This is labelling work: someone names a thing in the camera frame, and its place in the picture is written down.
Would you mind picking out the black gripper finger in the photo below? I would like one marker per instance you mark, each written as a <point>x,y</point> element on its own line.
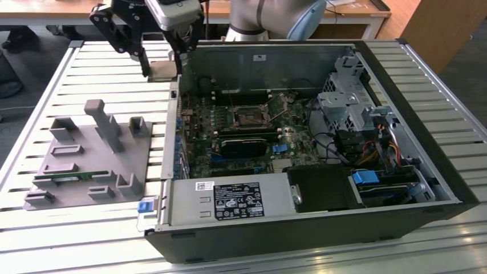
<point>179,40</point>
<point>129,42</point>

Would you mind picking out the CPU with silver top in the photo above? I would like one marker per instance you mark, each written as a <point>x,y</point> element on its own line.
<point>163,70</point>

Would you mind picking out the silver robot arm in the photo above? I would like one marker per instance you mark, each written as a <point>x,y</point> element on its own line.
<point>247,17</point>

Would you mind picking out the CPU socket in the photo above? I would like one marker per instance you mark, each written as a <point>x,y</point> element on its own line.
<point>251,117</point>

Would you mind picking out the black RAM slot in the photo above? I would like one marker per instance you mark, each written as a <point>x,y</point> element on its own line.
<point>247,137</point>
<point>247,132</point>

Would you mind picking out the wooden desk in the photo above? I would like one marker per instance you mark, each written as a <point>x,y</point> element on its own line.
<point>56,11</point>

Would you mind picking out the locking lever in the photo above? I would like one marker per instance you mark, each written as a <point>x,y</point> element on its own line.
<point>280,113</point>
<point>231,100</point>

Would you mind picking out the black graphics card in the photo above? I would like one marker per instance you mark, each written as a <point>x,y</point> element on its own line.
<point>243,148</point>

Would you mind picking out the grey plastic parts rack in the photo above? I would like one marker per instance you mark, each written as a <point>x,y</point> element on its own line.
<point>91,171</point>

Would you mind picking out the blue connector tab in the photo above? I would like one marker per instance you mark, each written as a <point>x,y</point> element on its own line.
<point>279,148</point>

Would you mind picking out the silver metal disk bay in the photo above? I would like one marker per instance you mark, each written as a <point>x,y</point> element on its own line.
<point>338,102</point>

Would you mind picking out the green motherboard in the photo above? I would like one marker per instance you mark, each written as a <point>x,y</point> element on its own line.
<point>300,142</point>

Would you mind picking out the green RAM stick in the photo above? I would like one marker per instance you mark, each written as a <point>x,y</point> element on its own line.
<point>68,175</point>

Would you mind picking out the silver chipset heatsink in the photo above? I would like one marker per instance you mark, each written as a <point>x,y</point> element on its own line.
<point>282,165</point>

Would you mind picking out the blue case latch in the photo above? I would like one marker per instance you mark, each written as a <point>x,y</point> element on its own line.
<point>147,207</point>

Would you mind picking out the silver power supply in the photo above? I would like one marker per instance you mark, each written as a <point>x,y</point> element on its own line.
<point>183,205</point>

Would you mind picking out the black plastic shroud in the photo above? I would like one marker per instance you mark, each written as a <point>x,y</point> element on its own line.
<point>323,188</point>

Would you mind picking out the wooden cabinet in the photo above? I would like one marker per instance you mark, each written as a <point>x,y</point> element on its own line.
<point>438,25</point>

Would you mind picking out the blue disk carrier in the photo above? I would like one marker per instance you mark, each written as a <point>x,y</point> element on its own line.
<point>364,178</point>

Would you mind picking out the black PC case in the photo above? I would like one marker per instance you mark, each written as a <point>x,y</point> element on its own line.
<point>286,242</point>

